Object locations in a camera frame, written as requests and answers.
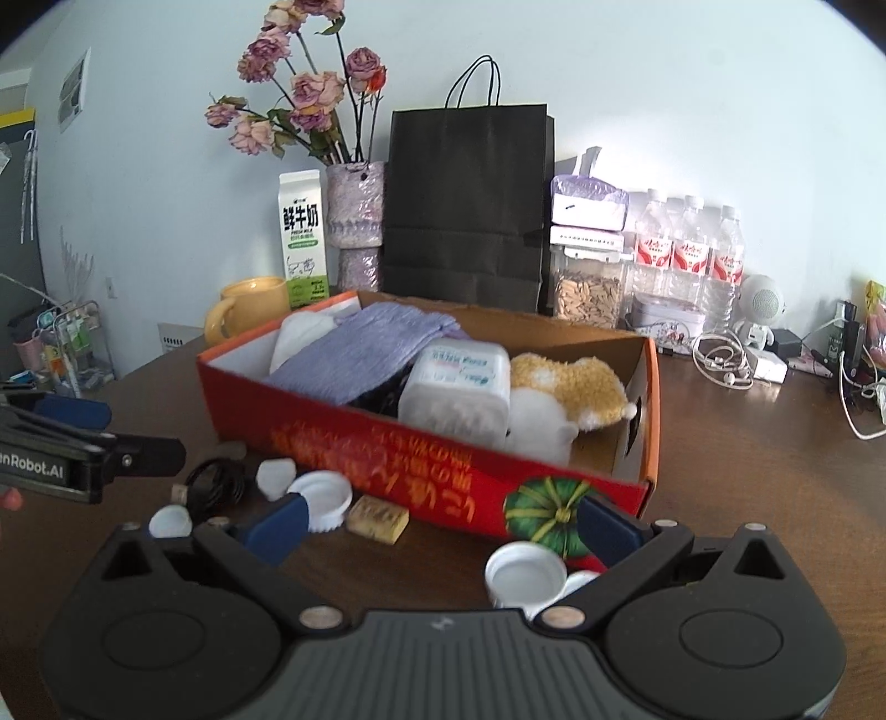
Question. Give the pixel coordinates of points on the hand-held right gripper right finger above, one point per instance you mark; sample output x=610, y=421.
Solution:
x=609, y=536

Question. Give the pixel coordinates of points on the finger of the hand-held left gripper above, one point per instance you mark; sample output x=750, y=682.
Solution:
x=145, y=458
x=69, y=415

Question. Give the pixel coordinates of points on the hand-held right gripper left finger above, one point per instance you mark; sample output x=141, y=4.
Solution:
x=280, y=529

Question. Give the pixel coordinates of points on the large white bottle cap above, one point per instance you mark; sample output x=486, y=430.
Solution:
x=322, y=495
x=522, y=574

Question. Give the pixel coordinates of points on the small white bottle cap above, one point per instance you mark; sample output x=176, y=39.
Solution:
x=169, y=523

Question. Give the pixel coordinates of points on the red cardboard box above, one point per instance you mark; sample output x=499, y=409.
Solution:
x=415, y=478

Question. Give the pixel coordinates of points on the orange white plush toy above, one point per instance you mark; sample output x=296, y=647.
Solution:
x=581, y=391

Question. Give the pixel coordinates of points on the person's left hand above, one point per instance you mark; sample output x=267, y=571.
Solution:
x=8, y=500

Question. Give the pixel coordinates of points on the small translucent bottle cap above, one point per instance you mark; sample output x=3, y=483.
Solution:
x=275, y=478

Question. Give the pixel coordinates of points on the pink cup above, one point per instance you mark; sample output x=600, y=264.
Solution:
x=29, y=354

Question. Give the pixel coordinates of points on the dark cloth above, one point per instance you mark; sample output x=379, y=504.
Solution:
x=381, y=401

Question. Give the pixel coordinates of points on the yellow mug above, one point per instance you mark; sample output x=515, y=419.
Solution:
x=249, y=304

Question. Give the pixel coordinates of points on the white cloth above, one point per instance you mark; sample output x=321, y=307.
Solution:
x=297, y=339

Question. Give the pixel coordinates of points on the purple towel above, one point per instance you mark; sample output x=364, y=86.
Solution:
x=360, y=353

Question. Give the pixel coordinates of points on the white earphones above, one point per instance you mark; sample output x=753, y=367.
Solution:
x=728, y=379

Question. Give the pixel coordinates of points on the white plastic swab container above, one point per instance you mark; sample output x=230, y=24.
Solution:
x=450, y=408

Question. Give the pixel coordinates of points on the white tin box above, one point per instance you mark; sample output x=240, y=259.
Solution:
x=664, y=311

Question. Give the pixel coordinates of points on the white charger box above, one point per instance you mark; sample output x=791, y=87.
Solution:
x=768, y=367

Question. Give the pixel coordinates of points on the clear container of seeds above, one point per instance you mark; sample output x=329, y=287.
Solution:
x=588, y=294

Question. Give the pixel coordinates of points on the pink flat packet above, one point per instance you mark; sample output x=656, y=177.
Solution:
x=806, y=365

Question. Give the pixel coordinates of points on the black power adapter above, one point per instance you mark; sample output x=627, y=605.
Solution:
x=785, y=340

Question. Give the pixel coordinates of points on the white green milk carton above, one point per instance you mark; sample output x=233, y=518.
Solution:
x=303, y=235

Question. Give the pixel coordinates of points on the white robot-shaped speaker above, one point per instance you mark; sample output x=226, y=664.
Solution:
x=761, y=298

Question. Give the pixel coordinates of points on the flat white box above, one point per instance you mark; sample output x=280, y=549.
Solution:
x=585, y=237

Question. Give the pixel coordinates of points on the small green bottle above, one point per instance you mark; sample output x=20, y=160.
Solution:
x=850, y=339

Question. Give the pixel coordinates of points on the purple glitter vase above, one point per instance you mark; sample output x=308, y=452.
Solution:
x=356, y=208

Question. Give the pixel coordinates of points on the white box in plastic bag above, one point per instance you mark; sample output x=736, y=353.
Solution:
x=588, y=208

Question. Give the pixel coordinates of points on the yellow snack packet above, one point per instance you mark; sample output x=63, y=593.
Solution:
x=875, y=318

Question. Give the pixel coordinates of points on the black paper bag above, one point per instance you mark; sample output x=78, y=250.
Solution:
x=471, y=208

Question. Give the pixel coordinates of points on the dried rose bouquet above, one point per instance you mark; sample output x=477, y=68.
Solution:
x=315, y=93

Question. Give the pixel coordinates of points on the wall notice paper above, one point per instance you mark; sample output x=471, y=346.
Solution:
x=73, y=90

